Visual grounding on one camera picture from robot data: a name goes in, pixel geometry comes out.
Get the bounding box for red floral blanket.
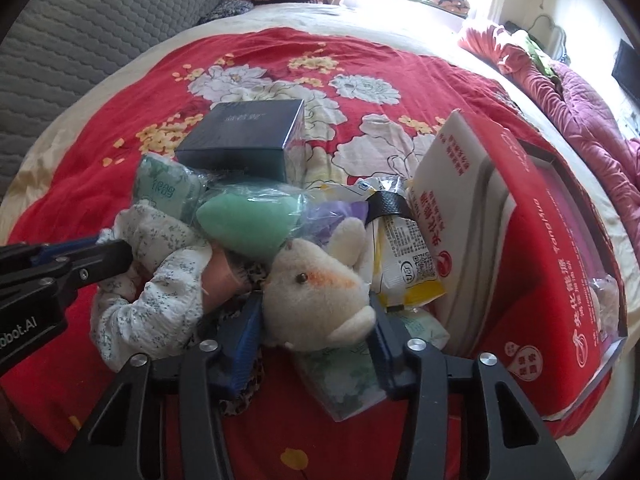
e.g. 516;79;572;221
7;25;621;480

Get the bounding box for purple cloth in clear bag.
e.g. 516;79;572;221
300;200;368;248

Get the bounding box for green cloth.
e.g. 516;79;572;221
517;30;561;81

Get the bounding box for green tissue pack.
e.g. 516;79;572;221
132;154;213;226

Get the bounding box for yellow snack packet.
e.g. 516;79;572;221
345;175;446;311

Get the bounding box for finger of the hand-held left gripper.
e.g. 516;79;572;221
50;238;135;292
0;240;101;281

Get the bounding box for pink quilt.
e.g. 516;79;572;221
457;22;640;261

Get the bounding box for dark patterned pillow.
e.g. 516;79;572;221
197;0;256;25

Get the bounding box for dark blue box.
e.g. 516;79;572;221
174;99;306;183

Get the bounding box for leopard print cloth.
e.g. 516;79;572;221
215;265;268;418

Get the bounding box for red and white tissue pack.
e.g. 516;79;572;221
407;109;618;421

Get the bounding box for white floral cloth doll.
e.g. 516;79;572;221
90;199;251;373

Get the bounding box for green sponge in plastic bag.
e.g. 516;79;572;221
195;185;311;261

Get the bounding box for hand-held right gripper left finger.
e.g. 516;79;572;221
62;287;266;480

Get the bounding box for white plush bear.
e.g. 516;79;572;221
261;217;377;348

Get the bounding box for floral print tissue pack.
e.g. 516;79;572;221
292;305;451;423

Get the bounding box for grey quilted headboard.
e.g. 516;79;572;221
0;0;231;161

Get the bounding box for patterned cushion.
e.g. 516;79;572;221
432;0;473;17

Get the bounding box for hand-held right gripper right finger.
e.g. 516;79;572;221
367;305;576;480

